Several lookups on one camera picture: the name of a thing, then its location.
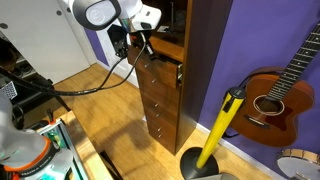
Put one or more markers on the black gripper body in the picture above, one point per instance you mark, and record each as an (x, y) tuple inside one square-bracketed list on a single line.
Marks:
[(117, 38)]

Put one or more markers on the wooden drawer with metal knobs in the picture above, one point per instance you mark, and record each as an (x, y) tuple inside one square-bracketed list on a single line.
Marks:
[(156, 66)]

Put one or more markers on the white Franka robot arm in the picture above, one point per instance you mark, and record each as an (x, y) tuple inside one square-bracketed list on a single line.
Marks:
[(100, 11)]

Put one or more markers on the white door panel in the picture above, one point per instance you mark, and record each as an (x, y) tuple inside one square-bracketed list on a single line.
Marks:
[(40, 36)]

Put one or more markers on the white paper item on shelf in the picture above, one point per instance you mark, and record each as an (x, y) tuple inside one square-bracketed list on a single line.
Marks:
[(163, 28)]

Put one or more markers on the tall dark wooden cabinet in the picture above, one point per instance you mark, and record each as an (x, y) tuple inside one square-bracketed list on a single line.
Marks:
[(196, 66)]

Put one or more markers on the light wooden workbench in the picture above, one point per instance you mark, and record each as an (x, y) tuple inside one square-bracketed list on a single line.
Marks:
[(86, 150)]

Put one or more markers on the black white checkered marker card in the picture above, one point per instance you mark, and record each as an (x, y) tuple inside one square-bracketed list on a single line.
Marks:
[(8, 90)]

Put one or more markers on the grey rounded object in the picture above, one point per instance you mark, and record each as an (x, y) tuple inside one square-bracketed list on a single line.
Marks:
[(216, 176)]

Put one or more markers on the brown acoustic guitar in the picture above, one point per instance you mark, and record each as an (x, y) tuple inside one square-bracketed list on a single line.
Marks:
[(276, 103)]

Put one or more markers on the banjo with white head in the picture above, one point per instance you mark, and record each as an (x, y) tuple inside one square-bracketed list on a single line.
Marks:
[(298, 165)]

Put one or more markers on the aluminium frame with green light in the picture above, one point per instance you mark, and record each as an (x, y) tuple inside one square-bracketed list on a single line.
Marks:
[(61, 140)]

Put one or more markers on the yellow stanchion post black base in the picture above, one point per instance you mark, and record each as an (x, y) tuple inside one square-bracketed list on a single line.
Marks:
[(216, 130)]

